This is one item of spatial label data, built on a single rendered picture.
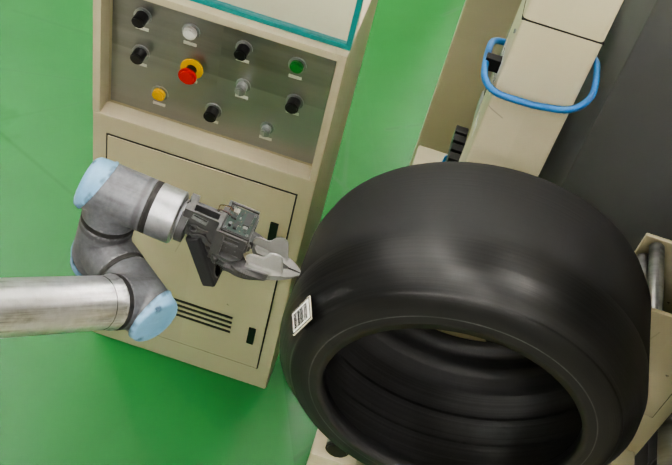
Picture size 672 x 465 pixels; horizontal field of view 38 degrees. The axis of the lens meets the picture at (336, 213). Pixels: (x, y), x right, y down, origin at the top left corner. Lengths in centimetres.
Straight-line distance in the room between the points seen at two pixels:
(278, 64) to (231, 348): 100
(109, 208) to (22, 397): 140
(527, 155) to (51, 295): 82
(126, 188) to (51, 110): 212
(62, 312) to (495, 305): 62
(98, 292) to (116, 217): 14
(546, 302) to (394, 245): 23
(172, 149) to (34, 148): 127
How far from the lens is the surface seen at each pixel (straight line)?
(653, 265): 194
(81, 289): 149
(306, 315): 149
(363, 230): 148
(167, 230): 156
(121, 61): 227
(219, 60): 216
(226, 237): 155
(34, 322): 144
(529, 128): 166
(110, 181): 157
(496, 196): 148
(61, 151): 351
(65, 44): 395
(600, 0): 152
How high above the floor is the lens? 248
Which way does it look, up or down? 47 degrees down
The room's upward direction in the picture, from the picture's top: 16 degrees clockwise
